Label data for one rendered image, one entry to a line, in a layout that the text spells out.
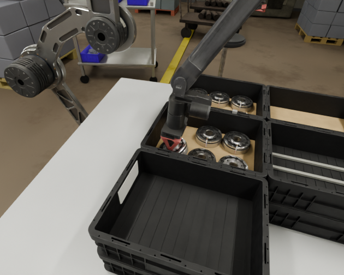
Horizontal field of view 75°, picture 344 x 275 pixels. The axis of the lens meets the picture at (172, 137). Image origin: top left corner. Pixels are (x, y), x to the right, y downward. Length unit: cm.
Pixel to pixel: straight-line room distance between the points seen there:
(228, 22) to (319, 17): 497
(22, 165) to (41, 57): 110
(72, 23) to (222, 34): 77
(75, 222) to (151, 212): 29
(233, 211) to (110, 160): 56
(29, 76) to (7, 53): 185
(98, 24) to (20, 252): 82
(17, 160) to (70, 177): 132
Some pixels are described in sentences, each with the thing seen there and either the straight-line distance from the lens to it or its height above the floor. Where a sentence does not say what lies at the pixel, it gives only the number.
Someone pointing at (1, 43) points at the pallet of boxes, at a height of 57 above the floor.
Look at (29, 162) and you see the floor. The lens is 223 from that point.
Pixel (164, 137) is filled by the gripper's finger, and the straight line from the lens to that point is 73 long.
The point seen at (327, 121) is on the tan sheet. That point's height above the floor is 83.
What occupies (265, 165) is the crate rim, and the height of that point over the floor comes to 93.
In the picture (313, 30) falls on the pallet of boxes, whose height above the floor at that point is 23.
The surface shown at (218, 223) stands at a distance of 70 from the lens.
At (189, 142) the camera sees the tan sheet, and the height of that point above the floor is 83.
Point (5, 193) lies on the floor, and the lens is 208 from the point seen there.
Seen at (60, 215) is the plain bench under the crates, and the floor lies 70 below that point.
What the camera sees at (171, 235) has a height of 83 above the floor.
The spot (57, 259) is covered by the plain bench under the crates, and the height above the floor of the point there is 70.
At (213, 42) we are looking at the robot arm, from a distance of 62.
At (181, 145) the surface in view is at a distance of 80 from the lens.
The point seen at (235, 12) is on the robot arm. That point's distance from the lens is 62.
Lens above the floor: 143
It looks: 41 degrees down
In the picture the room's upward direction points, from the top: 3 degrees clockwise
